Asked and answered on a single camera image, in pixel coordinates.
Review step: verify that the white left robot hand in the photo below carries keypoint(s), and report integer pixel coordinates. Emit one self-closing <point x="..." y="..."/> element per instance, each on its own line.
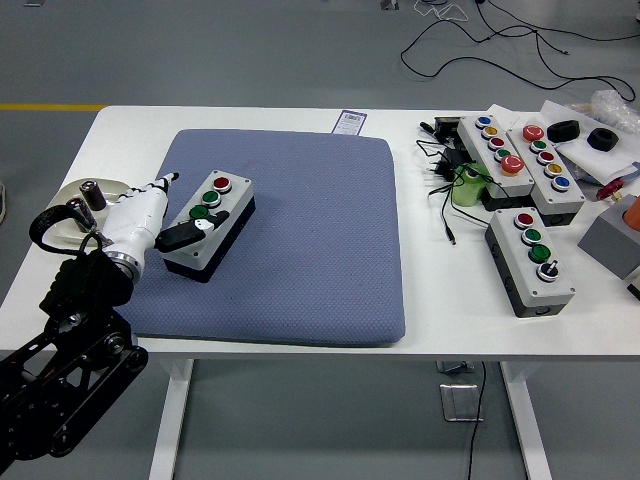
<point x="135" y="215"/>

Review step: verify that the grey four-control button box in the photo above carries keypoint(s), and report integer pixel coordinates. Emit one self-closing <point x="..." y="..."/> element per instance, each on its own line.
<point x="220" y="210"/>
<point x="520" y="270"/>

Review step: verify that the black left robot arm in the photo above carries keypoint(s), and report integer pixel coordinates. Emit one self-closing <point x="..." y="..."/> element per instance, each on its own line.
<point x="75" y="320"/>

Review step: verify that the grey five-button box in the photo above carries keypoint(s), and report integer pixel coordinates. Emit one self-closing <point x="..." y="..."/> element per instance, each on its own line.
<point x="480" y="142"/>
<point x="567" y="197"/>

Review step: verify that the beige shallow tray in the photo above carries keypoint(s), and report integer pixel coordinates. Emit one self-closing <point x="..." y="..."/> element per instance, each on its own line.
<point x="112" y="189"/>

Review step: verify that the dark metal cylinder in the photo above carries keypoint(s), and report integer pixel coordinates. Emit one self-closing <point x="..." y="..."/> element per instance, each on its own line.
<point x="80" y="212"/>
<point x="94" y="196"/>

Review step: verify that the person's shoe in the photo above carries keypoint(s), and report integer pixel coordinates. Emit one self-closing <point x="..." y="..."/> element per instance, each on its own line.
<point x="2" y="200"/>

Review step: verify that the blue-grey cushion mat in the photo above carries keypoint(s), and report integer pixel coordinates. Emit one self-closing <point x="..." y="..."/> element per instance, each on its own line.
<point x="310" y="240"/>

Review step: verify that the white table leg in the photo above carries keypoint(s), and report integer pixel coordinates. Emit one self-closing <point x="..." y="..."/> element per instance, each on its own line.
<point x="525" y="420"/>
<point x="170" y="420"/>

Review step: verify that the purple label card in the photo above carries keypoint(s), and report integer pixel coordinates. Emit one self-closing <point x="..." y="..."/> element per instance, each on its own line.
<point x="350" y="122"/>

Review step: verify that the black rectangular device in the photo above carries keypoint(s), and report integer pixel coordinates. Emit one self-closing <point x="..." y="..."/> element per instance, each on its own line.
<point x="445" y="126"/>

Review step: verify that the green plastic cylinder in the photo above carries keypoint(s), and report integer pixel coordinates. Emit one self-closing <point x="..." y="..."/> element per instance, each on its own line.
<point x="467" y="192"/>

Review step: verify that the metal floor plate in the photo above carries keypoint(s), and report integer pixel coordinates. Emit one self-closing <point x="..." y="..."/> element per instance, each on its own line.
<point x="457" y="402"/>

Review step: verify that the white paper sheet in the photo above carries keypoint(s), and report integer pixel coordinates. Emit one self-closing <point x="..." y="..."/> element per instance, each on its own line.
<point x="590" y="160"/>

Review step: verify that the grey block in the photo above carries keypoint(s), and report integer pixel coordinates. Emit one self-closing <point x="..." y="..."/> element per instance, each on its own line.
<point x="607" y="240"/>

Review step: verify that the red brass-tipped tool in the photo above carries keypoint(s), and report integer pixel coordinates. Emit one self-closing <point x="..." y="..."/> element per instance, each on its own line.
<point x="610" y="190"/>

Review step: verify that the clear bubble wrap bag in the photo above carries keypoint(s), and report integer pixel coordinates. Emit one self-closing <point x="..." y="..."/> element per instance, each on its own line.
<point x="615" y="107"/>

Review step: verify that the orange object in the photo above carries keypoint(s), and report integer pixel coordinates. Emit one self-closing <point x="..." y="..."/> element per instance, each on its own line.
<point x="634" y="212"/>

